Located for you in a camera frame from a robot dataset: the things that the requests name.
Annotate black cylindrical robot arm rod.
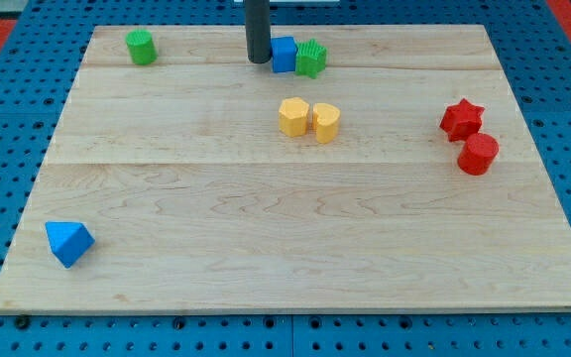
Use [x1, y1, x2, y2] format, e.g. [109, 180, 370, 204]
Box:
[244, 0, 272, 64]

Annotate yellow heart block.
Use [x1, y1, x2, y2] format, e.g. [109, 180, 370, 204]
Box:
[312, 103, 341, 144]

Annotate yellow hexagon block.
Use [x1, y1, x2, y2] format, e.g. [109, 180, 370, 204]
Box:
[279, 97, 309, 137]

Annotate light wooden board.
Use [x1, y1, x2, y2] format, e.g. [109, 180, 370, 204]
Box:
[0, 25, 571, 315]

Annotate green star block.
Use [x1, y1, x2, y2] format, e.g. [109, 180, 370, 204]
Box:
[295, 39, 327, 78]

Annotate blue cube block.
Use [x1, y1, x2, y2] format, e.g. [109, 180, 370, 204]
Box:
[271, 36, 297, 73]

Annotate red star block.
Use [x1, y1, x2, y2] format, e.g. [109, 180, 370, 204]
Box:
[439, 98, 485, 142]

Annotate green cylinder block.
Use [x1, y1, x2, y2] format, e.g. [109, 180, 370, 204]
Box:
[125, 29, 158, 65]

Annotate red cylinder block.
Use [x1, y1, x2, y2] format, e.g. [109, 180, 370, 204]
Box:
[457, 133, 500, 176]

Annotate blue triangular prism block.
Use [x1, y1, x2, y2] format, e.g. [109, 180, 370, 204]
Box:
[45, 221, 95, 269]

